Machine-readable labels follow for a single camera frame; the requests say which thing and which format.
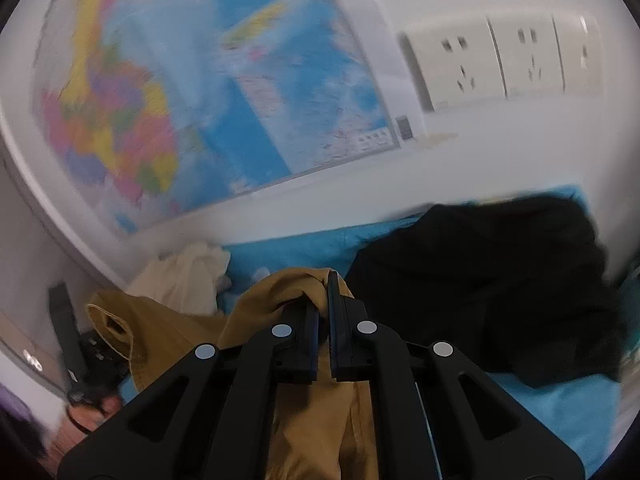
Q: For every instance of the white wall socket panel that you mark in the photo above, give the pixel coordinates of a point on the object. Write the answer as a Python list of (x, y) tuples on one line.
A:
[(504, 55)]

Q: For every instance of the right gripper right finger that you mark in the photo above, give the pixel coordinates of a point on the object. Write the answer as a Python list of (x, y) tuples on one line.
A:
[(436, 415)]

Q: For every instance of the person's left hand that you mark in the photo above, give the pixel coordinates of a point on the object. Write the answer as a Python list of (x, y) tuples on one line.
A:
[(87, 417)]

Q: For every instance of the grey wardrobe door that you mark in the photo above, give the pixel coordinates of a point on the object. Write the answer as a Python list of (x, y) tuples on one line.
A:
[(32, 262)]

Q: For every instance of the black garment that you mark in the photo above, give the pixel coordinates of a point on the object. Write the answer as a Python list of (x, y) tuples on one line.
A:
[(518, 287)]

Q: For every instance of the cream folded garment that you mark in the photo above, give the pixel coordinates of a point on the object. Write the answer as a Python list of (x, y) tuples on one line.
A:
[(187, 282)]

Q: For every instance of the mustard brown shirt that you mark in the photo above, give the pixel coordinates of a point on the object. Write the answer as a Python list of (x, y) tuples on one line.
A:
[(310, 424)]

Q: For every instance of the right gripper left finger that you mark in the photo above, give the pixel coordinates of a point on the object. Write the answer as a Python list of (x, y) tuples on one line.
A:
[(209, 416)]

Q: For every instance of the colourful wall map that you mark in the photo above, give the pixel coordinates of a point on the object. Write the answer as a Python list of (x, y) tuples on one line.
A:
[(156, 108)]

